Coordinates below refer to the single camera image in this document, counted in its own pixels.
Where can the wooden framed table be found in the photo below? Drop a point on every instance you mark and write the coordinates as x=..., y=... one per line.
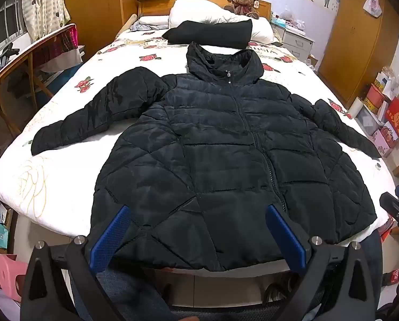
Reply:
x=19, y=60

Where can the pink patterned box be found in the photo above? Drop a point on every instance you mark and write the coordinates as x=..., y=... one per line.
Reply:
x=385, y=138

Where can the black puffer jacket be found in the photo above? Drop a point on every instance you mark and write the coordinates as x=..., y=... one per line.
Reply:
x=219, y=160

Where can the pink plaid cloth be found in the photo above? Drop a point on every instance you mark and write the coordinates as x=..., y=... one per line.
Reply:
x=64, y=48

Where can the person's legs in jeans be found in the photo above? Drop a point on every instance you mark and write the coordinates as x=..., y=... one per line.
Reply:
x=119, y=289

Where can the white duvet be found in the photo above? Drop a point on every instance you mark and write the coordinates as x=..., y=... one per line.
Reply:
x=199, y=11

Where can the small cardboard box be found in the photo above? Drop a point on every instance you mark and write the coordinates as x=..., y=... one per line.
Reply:
x=313, y=61

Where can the white paper roll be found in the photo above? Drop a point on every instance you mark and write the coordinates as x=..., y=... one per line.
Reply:
x=356, y=107

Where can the pile of nightstand clutter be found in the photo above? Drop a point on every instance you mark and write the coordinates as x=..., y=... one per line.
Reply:
x=288, y=18

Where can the white floral bed quilt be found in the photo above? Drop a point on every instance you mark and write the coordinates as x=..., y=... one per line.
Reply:
x=69, y=117

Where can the wooden wardrobe beside boxes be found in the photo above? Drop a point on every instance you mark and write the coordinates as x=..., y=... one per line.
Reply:
x=353, y=46

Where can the flat white pillow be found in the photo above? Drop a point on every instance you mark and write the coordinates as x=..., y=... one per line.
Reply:
x=154, y=20

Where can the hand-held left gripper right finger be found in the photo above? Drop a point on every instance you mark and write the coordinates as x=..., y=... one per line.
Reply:
x=286, y=240

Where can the grey nightstand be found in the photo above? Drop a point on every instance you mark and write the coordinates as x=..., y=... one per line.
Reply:
x=296, y=41

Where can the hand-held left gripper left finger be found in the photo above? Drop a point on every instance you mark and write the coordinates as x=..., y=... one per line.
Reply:
x=110, y=237

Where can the patterned curtain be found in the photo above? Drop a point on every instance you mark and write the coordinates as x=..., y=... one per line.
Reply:
x=44, y=3

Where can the clear plastic bin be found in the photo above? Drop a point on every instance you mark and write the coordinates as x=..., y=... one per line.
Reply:
x=368, y=120

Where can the red storage box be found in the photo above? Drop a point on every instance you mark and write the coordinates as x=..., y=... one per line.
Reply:
x=376, y=98

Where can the red label bottle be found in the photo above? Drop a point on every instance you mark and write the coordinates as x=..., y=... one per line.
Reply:
x=395, y=276

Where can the pink plastic stool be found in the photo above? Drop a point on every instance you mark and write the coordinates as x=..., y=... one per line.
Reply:
x=10, y=274

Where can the wooden wardrobe beside curtain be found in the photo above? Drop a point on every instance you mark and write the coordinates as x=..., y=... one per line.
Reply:
x=99, y=10

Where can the black stand by window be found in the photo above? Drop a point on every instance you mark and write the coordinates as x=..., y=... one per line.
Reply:
x=9, y=52

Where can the white plastic bag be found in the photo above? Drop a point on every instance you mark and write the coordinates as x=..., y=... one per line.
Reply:
x=373, y=5

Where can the brown teddy bear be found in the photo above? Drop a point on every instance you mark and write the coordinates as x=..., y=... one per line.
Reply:
x=243, y=1

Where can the barred window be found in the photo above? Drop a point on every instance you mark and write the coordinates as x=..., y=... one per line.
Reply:
x=5, y=23

